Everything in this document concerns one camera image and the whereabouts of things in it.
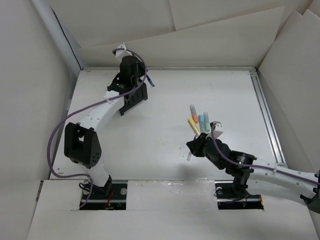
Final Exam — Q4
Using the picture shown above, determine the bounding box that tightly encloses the light blue gel pen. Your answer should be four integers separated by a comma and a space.
146, 75, 155, 87

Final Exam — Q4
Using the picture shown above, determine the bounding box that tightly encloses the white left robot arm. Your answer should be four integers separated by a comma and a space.
64, 55, 148, 199

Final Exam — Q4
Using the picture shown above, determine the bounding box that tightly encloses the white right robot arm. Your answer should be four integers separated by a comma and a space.
186, 133, 320, 213

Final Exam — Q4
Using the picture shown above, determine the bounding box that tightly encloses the yellow highlighter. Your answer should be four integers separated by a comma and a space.
188, 117, 201, 137

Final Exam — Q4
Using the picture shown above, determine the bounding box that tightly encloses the black slotted organizer box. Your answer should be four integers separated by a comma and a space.
119, 83, 148, 116

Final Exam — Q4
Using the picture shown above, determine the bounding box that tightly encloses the blue cap highlighter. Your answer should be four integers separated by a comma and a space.
198, 114, 206, 133

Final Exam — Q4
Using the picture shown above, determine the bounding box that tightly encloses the green cap highlighter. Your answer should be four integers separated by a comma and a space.
203, 112, 211, 133

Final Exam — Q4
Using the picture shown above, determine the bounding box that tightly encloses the orange cap highlighter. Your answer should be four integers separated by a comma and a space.
189, 104, 199, 124

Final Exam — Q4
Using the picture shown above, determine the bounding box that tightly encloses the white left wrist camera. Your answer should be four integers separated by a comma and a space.
112, 42, 133, 63

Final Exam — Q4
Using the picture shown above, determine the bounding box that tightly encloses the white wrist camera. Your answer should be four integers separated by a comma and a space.
112, 42, 133, 63
210, 121, 224, 139

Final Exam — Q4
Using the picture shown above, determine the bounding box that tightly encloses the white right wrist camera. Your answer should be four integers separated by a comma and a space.
210, 121, 224, 139

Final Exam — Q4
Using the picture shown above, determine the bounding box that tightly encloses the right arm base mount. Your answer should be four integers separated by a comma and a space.
214, 177, 264, 210

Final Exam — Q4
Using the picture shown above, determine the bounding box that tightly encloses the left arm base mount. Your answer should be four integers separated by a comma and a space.
79, 180, 128, 211

